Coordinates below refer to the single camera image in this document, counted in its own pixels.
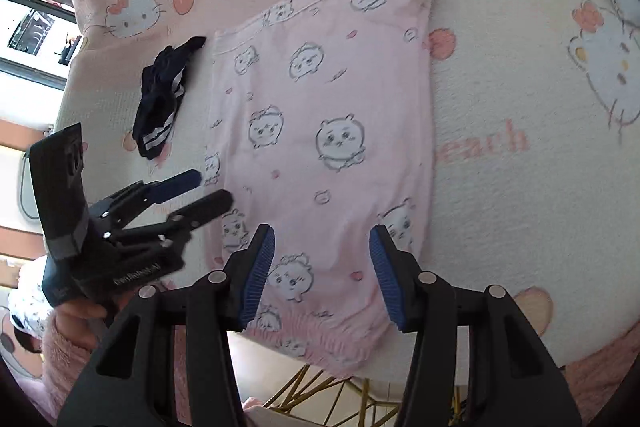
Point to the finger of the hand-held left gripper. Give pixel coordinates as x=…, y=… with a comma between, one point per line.
x=215, y=202
x=180, y=182

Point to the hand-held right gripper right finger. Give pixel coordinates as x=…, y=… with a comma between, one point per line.
x=387, y=277

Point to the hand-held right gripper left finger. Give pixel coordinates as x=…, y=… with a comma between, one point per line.
x=257, y=277

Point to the pink printed pajama pants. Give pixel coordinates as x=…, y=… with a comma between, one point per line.
x=325, y=132

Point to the person's left forearm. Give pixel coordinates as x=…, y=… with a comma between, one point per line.
x=65, y=372

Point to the person's left hand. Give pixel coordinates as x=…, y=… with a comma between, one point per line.
x=77, y=309

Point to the navy shorts with white stripes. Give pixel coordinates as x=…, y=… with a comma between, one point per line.
x=160, y=97

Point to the pink and cream printed blanket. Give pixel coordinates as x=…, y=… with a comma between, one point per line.
x=500, y=82

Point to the pink fleece robe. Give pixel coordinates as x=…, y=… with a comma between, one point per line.
x=600, y=387

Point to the black wall oven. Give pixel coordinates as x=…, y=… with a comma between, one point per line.
x=30, y=32

